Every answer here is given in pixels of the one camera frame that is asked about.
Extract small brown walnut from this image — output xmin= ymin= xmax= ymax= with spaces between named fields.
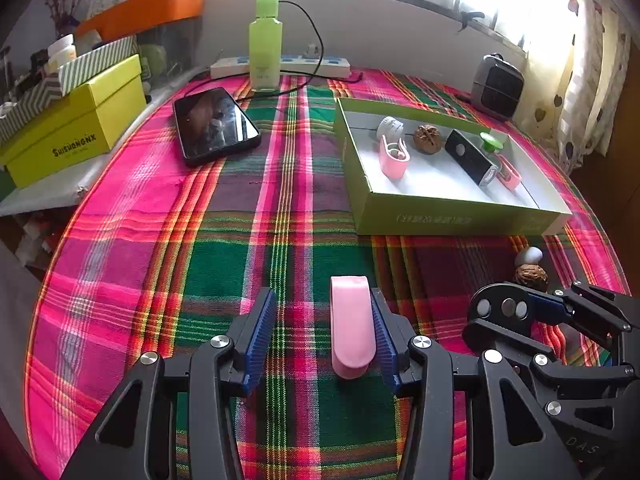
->
xmin=514 ymin=263 xmax=549 ymax=292

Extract black window latch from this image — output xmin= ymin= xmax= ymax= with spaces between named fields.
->
xmin=457 ymin=10 xmax=485 ymax=33

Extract large brown walnut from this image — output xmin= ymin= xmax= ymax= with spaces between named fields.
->
xmin=413 ymin=124 xmax=443 ymax=155

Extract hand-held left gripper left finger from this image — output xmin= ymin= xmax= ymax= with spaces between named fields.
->
xmin=60 ymin=287 xmax=277 ymax=480

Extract pink holder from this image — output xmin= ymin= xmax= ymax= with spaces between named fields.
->
xmin=377 ymin=134 xmax=412 ymax=181

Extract green knob white stopper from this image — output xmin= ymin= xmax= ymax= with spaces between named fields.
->
xmin=478 ymin=131 xmax=507 ymax=158

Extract white cosmetic jar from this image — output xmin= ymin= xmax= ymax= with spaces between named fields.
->
xmin=47 ymin=35 xmax=78 ymax=68

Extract white power strip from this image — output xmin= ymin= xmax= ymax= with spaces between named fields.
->
xmin=210 ymin=53 xmax=351 ymax=80

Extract small grey heater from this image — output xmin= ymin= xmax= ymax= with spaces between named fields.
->
xmin=471 ymin=53 xmax=526 ymax=121

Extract pink loop clip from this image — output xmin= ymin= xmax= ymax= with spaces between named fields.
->
xmin=495 ymin=154 xmax=522 ymax=191

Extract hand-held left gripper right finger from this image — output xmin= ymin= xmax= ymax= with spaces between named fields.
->
xmin=370 ymin=287 xmax=583 ymax=480

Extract black smartphone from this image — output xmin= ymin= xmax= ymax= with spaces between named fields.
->
xmin=173 ymin=87 xmax=262 ymax=168

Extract green striped gift box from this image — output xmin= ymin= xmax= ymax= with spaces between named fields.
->
xmin=57 ymin=35 xmax=140 ymax=96

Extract black charging cable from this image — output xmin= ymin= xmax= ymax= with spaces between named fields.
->
xmin=220 ymin=0 xmax=326 ymax=106

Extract grey chevron box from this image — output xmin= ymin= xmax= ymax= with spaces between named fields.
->
xmin=0 ymin=77 xmax=63 ymax=148

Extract light pink oblong case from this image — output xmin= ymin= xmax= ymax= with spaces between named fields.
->
xmin=329 ymin=275 xmax=375 ymax=380

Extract pink green plaid tablecloth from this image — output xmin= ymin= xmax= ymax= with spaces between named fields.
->
xmin=25 ymin=67 xmax=631 ymax=480

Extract green cardboard box tray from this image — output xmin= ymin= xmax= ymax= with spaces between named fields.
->
xmin=332 ymin=97 xmax=573 ymax=237

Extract orange plastic tray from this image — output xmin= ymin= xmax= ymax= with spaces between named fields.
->
xmin=75 ymin=0 xmax=207 ymax=43

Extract yellow-green shoebox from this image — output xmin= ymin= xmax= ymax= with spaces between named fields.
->
xmin=0 ymin=54 xmax=147 ymax=190

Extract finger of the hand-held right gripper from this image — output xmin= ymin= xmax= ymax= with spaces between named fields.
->
xmin=527 ymin=281 xmax=640 ymax=336
xmin=462 ymin=321 xmax=638 ymax=396

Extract small white ribbed gadget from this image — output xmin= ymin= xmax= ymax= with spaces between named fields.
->
xmin=376 ymin=116 xmax=405 ymax=142

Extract light green plastic bottle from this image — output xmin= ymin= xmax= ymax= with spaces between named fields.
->
xmin=248 ymin=0 xmax=284 ymax=93

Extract black rectangular flashlight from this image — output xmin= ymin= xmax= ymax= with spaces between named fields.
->
xmin=444 ymin=129 xmax=498 ymax=189

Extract white heart print curtain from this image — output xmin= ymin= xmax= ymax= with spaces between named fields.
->
xmin=520 ymin=0 xmax=633 ymax=171

